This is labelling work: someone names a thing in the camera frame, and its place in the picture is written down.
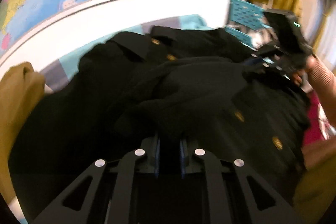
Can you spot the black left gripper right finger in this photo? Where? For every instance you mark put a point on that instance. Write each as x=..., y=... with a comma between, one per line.
x=231, y=192

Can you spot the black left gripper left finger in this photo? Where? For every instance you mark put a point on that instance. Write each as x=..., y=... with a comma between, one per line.
x=104, y=192

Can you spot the black knit cardigan gold buttons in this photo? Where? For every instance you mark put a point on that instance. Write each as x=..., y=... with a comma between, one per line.
x=174, y=85

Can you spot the pink ribbed sleeve forearm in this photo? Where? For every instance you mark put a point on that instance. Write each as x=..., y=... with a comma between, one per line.
x=322, y=80

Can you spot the right hand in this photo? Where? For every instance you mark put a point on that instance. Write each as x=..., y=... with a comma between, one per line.
x=297, y=77

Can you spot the teal perforated plastic basket rack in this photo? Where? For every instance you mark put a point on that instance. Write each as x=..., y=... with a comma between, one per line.
x=246, y=22

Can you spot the magenta red cloth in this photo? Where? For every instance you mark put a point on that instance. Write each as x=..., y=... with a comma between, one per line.
x=320, y=127

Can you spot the mustard yellow folded garment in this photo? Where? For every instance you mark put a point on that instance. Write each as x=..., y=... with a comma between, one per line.
x=21, y=89

